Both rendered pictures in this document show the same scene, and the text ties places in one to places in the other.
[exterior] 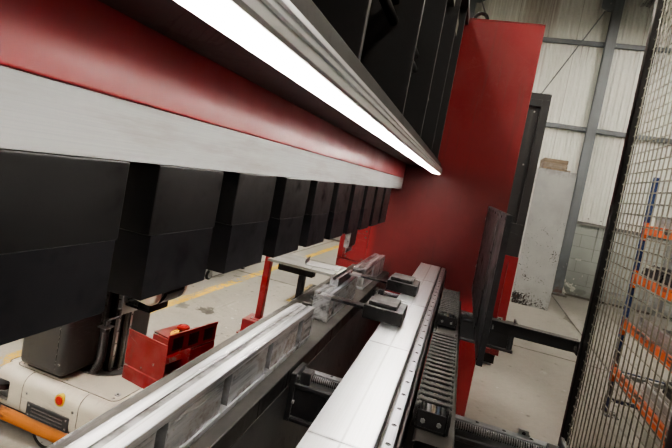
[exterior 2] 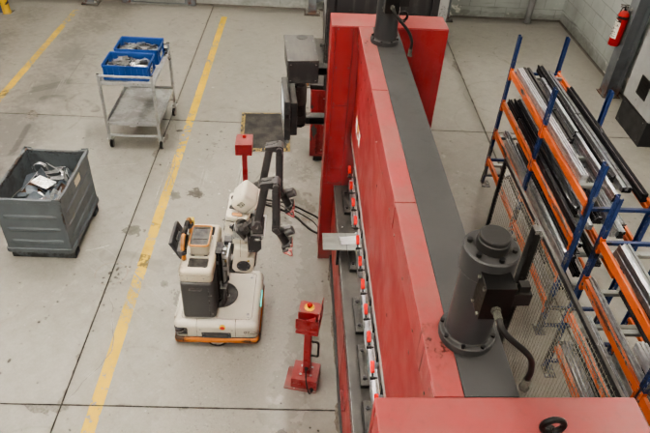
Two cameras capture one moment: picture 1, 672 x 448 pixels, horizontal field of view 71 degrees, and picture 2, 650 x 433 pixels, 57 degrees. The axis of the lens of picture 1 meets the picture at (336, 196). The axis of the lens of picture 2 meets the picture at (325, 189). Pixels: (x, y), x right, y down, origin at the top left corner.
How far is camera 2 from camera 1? 3.13 m
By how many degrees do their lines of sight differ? 39
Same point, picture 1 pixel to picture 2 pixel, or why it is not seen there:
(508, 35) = (425, 38)
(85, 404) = (238, 326)
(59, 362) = (212, 312)
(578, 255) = not seen: outside the picture
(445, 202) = not seen: hidden behind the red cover
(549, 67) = not seen: outside the picture
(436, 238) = not seen: hidden behind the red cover
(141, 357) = (305, 327)
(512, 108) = (428, 84)
